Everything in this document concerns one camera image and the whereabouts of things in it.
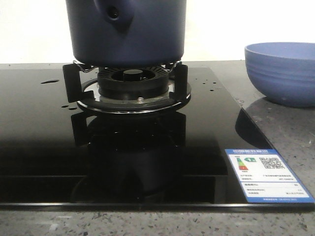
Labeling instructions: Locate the black gas burner head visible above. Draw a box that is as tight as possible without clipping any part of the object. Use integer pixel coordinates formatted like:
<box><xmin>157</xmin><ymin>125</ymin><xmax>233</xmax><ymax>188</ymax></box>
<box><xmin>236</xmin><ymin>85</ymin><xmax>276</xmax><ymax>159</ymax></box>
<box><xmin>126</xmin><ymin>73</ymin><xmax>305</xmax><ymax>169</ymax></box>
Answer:
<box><xmin>97</xmin><ymin>67</ymin><xmax>169</xmax><ymax>100</ymax></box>

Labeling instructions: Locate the light blue ceramic bowl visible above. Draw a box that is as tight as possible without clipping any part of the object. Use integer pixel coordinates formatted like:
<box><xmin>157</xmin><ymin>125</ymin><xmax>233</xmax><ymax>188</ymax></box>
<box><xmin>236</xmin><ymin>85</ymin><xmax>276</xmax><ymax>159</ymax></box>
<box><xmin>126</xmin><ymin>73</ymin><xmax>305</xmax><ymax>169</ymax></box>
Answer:
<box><xmin>245</xmin><ymin>42</ymin><xmax>315</xmax><ymax>107</ymax></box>

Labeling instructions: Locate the black glass gas cooktop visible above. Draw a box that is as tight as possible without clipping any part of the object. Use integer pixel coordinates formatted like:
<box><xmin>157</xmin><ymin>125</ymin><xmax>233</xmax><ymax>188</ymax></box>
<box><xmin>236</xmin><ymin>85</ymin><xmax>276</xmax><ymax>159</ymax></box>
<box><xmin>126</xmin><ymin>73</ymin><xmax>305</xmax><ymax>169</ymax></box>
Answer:
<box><xmin>0</xmin><ymin>67</ymin><xmax>315</xmax><ymax>212</ymax></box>

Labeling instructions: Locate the blue energy label sticker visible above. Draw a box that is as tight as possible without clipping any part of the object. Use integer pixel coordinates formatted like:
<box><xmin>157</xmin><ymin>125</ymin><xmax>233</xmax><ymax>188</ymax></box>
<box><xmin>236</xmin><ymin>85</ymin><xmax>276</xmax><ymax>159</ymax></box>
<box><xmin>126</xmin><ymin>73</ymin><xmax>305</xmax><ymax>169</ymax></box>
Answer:
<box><xmin>225</xmin><ymin>149</ymin><xmax>315</xmax><ymax>204</ymax></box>

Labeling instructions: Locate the black pot support grate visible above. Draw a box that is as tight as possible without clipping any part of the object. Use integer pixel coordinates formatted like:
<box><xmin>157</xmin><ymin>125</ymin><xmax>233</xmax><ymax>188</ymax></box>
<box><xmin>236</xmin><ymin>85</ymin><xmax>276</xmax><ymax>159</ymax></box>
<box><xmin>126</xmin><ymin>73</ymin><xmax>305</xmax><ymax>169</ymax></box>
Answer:
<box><xmin>63</xmin><ymin>61</ymin><xmax>191</xmax><ymax>114</ymax></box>

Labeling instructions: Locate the dark blue cooking pot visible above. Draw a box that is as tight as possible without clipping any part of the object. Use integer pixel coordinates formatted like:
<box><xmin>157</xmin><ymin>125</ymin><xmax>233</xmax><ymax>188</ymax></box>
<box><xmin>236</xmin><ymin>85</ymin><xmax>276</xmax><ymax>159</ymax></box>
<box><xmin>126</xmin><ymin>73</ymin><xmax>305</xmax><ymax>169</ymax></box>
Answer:
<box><xmin>65</xmin><ymin>0</ymin><xmax>187</xmax><ymax>67</ymax></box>

